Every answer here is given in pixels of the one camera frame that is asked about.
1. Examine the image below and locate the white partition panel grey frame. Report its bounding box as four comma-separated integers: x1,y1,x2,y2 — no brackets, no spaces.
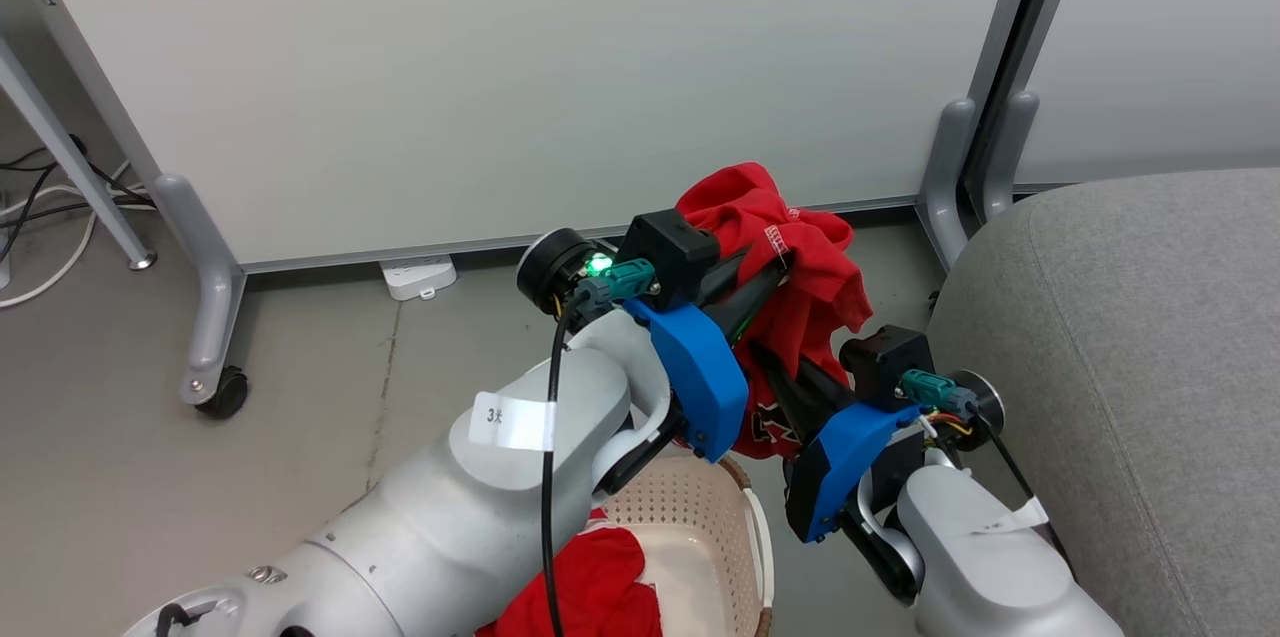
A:
983,0,1280,223

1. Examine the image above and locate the cream perforated laundry basket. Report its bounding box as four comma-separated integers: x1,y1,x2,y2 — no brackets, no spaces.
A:
590,452,776,637

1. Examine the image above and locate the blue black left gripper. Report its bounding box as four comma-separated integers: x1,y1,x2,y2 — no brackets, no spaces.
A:
622,247,796,465

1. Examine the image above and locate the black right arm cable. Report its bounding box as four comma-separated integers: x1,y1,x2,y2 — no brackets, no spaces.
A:
968,407,1077,575

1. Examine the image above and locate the grey fabric sofa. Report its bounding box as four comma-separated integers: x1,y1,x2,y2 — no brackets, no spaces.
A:
927,167,1280,637

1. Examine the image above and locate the grey metal table leg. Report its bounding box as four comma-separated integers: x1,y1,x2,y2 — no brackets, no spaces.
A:
0,37,159,272

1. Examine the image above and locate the white power strip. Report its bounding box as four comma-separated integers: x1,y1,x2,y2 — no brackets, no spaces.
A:
379,254,459,303

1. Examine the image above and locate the black floor cable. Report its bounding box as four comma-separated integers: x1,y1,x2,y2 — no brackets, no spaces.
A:
0,135,156,263

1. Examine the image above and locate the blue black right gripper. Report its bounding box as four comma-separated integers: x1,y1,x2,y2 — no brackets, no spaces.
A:
762,345,929,545

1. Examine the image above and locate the red garment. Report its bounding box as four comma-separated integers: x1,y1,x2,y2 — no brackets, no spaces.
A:
477,509,664,637

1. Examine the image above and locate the large white partition panel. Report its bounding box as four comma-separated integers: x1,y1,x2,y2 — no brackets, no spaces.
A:
0,0,1053,420

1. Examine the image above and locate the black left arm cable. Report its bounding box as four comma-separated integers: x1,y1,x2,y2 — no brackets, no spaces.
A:
539,292,593,637

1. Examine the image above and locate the red printed t-shirt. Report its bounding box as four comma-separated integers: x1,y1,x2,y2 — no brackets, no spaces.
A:
675,161,874,461

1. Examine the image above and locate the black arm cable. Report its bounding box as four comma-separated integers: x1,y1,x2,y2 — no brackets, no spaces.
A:
539,292,593,637
968,407,1077,575

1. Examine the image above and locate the black caster wheel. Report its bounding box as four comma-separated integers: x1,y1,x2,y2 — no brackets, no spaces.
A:
195,366,250,420

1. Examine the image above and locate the white floor cable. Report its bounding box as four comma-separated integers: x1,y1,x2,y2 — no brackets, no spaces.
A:
0,160,133,309

